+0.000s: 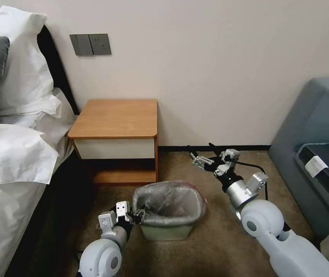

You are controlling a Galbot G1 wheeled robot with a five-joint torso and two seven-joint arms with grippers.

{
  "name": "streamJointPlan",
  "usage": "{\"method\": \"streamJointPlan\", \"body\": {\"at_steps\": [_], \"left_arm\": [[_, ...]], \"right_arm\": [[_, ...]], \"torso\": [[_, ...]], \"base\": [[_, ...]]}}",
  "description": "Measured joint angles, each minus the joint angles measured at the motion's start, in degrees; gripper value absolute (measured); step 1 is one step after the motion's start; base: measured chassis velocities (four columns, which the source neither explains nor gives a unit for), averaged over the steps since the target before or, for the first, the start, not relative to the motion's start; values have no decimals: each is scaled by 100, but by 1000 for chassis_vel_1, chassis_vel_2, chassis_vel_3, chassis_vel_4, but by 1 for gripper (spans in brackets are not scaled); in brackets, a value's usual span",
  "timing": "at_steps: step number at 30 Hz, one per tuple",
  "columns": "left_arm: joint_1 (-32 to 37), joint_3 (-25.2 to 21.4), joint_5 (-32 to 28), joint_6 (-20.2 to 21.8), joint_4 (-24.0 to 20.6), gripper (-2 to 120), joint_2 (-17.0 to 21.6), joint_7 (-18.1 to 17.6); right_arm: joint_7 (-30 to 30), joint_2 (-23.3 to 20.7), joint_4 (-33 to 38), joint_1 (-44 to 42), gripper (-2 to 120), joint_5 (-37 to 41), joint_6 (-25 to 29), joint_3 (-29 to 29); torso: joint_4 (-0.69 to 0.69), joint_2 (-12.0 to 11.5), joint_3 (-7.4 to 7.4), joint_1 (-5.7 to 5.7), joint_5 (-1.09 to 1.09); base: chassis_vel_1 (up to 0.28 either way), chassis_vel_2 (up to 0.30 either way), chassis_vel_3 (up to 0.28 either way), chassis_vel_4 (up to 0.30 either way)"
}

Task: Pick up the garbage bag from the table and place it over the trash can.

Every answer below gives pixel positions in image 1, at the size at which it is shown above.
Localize white duvet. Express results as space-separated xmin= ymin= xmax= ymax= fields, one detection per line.
xmin=0 ymin=122 xmax=60 ymax=185

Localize white paper label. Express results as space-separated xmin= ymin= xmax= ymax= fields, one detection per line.
xmin=305 ymin=155 xmax=327 ymax=177

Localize wooden nightstand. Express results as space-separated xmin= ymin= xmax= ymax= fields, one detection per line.
xmin=67 ymin=99 xmax=159 ymax=184

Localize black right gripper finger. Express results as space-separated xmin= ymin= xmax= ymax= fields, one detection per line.
xmin=208 ymin=142 xmax=226 ymax=162
xmin=187 ymin=145 xmax=213 ymax=171

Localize blue-grey sofa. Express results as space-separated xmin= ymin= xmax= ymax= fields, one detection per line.
xmin=269 ymin=77 xmax=329 ymax=240

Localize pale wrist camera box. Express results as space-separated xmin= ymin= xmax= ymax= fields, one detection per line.
xmin=220 ymin=149 xmax=240 ymax=174
xmin=115 ymin=200 xmax=129 ymax=223

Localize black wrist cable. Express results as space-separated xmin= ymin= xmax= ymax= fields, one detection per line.
xmin=234 ymin=162 xmax=269 ymax=200

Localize white pillow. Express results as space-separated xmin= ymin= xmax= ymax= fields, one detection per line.
xmin=0 ymin=5 xmax=63 ymax=117

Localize grey wall socket plate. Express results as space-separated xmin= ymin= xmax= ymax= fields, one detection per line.
xmin=89 ymin=33 xmax=112 ymax=56

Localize clear plastic garbage bag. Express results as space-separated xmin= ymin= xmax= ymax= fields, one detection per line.
xmin=132 ymin=180 xmax=209 ymax=229

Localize black headboard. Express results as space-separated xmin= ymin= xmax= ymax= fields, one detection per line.
xmin=37 ymin=24 xmax=80 ymax=116

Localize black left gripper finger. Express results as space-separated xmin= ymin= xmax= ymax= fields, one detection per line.
xmin=128 ymin=204 xmax=147 ymax=220
xmin=131 ymin=214 xmax=147 ymax=227

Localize black baseboard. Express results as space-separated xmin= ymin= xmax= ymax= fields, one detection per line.
xmin=157 ymin=145 xmax=272 ymax=152

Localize grey wall switch plate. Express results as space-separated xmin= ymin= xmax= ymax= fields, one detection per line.
xmin=69 ymin=33 xmax=93 ymax=57

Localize pale green trash can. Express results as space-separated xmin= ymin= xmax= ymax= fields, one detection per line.
xmin=139 ymin=217 xmax=197 ymax=242

